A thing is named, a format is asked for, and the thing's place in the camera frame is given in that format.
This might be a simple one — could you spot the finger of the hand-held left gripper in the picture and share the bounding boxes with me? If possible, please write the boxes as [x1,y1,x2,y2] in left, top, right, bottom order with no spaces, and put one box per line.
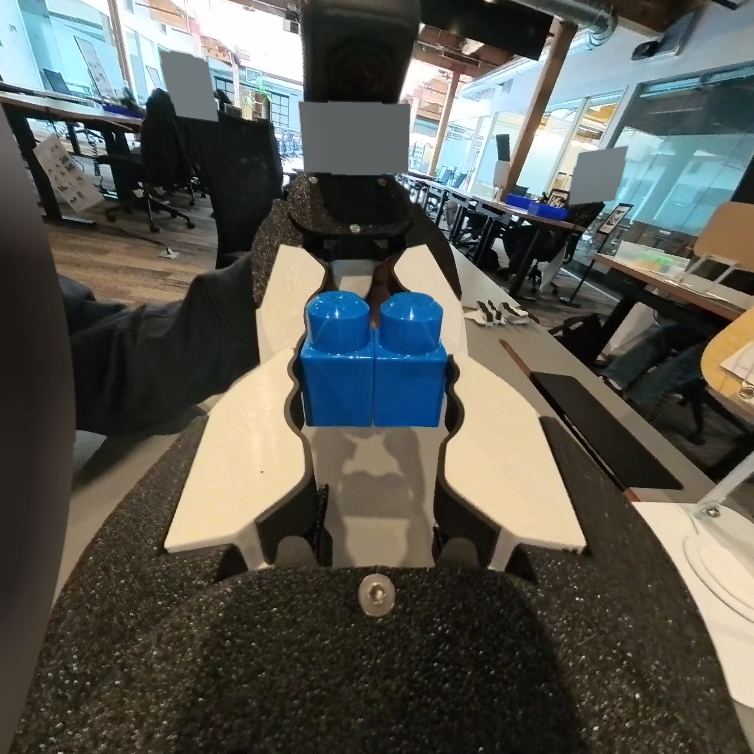
[393,243,470,361]
[256,243,329,361]

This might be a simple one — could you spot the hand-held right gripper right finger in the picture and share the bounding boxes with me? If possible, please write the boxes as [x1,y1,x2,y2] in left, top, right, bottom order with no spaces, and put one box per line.
[435,352,590,572]

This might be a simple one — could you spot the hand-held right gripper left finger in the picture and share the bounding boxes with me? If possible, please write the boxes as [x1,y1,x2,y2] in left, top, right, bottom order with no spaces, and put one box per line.
[164,343,322,571]

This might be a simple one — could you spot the blue mega block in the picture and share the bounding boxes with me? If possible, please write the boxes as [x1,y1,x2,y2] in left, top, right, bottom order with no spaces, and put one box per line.
[299,290,375,428]

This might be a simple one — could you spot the black white striped pieces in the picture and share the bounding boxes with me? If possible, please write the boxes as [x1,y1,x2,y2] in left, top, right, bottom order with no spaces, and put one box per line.
[464,299,540,326]

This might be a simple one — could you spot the long grey desk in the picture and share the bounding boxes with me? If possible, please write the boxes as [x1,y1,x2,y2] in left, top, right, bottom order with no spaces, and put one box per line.
[406,171,590,295]

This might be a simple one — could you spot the black desk strip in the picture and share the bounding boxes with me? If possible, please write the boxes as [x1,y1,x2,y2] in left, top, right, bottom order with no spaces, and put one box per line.
[529,370,685,491]

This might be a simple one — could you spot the black office chair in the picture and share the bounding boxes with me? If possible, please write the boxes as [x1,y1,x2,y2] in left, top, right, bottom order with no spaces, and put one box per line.
[500,224,577,308]
[97,87,198,234]

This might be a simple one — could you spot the framed picture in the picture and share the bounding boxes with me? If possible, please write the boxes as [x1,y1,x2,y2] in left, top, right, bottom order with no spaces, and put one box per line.
[597,203,635,253]

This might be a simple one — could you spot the wooden desk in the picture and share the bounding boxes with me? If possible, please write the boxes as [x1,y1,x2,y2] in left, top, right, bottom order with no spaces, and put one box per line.
[592,252,754,331]

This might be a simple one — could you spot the clear plastic box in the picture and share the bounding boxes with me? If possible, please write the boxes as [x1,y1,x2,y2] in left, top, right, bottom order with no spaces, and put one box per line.
[615,240,694,276]

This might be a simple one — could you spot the printed paper sheet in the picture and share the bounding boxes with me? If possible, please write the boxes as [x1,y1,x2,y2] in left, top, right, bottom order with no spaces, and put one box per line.
[32,134,106,214]

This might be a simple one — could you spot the dark office desk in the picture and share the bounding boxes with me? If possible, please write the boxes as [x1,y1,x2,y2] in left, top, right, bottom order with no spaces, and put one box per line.
[0,81,146,228]

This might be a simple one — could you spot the wooden post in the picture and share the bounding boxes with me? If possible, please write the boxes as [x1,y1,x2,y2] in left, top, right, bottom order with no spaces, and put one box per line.
[510,22,579,190]

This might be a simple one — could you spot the metal ceiling duct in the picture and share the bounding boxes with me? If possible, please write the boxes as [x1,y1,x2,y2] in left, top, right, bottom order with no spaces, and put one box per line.
[554,0,620,38]

